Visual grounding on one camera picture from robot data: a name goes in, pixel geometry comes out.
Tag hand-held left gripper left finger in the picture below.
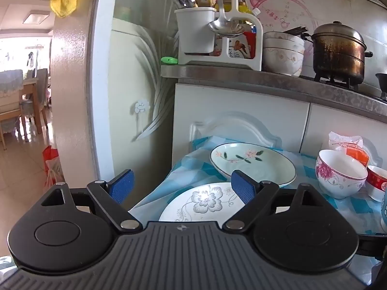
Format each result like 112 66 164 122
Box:
39 169 143 234

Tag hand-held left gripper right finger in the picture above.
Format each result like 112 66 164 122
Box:
222 170 323 234

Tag white plate pink flower print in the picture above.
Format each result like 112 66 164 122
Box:
209 143 297 188

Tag grey speckled bowl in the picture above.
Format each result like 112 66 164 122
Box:
381 184 387 225

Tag white plate grey flower print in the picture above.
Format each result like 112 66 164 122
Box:
159 182 246 222

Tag red bowl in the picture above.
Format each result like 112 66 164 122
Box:
366 166 387 202

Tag white bowl pink flower print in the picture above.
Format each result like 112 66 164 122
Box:
316 149 368 200

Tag blue checked tablecloth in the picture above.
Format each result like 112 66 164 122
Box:
128 136 387 278

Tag white cabinet door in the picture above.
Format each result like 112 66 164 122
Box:
299 103 387 170
172 83 310 170

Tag orange and white tissue pack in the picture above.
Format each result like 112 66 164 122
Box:
328 131 371 167

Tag white floral refrigerator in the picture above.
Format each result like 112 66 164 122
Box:
98 0 182 188

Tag grey kitchen countertop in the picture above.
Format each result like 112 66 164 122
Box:
160 65 387 124

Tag white utensil rack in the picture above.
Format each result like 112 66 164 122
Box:
178 0 263 71

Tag large floral bowl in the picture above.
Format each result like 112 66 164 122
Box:
262 47 304 77

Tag wooden chair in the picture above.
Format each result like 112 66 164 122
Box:
29 68 50 109

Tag wooden dining table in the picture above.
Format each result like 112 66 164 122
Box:
18 77 43 135

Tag black gas stove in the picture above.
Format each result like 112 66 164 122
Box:
302 72 387 99

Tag red seasoning packet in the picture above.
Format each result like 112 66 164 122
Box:
227 32 257 58

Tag chair with lace cover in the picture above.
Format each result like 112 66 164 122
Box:
0 69 29 150

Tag white stacked bowl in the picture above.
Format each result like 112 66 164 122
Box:
262 31 305 51

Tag steel ladle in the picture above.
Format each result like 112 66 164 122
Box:
209 0 245 38

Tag brown steamer pot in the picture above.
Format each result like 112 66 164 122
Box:
302 21 373 83

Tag white utensil cup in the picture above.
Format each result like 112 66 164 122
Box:
174 7 217 53

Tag dark chopsticks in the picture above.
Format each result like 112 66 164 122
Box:
283 26 309 37

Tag black wok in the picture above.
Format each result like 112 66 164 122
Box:
376 73 387 100

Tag yellow bottle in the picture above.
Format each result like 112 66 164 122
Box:
237 0 260 15

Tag ceiling lamp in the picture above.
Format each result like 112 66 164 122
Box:
22 10 50 25

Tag pink wall sticker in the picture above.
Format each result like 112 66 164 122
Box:
249 0 319 52

